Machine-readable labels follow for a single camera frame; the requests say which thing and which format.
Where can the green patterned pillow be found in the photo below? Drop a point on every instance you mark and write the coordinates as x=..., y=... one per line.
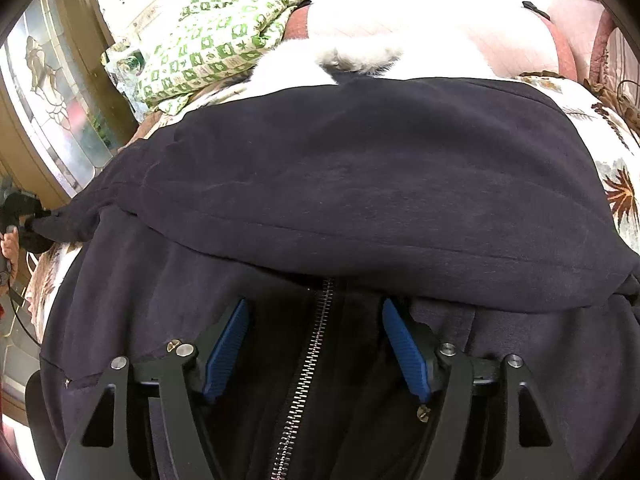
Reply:
x=203, y=42

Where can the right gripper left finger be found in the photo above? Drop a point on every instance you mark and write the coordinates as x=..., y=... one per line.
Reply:
x=170, y=404

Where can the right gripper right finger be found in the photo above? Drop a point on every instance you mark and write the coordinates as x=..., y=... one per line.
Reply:
x=483, y=418

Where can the striped beige pillow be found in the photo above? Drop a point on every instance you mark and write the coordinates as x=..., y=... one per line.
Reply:
x=617, y=84

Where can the black fur-trimmed coat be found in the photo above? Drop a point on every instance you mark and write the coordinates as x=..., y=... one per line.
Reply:
x=316, y=391

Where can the person's left hand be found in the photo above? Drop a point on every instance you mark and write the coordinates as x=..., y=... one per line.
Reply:
x=10, y=250

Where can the stained glass door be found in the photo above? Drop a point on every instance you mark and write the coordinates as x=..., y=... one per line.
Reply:
x=50, y=90

